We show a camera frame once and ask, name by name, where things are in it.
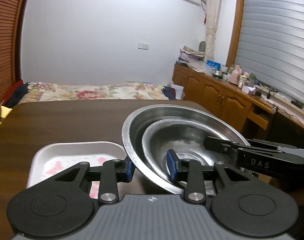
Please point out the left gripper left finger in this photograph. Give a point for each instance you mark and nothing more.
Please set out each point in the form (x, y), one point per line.
(109, 175)

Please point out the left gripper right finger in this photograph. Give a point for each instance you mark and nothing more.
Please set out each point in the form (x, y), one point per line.
(193, 173)

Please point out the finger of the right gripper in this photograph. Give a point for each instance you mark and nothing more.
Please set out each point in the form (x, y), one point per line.
(274, 143)
(226, 146)

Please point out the small steel bowl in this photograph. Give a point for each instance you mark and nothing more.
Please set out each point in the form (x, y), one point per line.
(186, 138)

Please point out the large steel bowl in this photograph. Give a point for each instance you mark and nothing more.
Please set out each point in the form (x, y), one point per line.
(138, 121)

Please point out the wooden sideboard cabinet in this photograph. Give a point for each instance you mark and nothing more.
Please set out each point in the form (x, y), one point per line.
(250, 115)

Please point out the white paper bag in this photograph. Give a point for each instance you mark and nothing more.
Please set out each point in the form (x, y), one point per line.
(179, 93)

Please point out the pink bottle on cabinet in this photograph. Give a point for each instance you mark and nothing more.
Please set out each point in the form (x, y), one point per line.
(235, 75)

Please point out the white square plate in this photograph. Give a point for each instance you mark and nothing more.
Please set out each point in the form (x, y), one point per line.
(55, 158)

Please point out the blue box on cabinet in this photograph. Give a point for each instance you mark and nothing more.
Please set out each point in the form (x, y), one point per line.
(213, 64)

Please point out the stack of folded cloths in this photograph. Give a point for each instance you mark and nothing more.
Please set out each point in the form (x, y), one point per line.
(188, 55)

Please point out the grey window blind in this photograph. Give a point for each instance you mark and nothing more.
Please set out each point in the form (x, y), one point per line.
(271, 44)

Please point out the floral bed quilt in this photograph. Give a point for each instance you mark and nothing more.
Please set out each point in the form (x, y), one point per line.
(43, 91)

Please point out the beige tied curtain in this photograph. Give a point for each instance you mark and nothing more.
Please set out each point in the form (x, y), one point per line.
(212, 19)

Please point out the louvered wooden wardrobe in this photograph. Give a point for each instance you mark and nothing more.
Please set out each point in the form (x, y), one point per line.
(11, 21)

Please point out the white wall switch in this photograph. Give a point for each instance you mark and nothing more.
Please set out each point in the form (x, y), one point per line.
(143, 46)

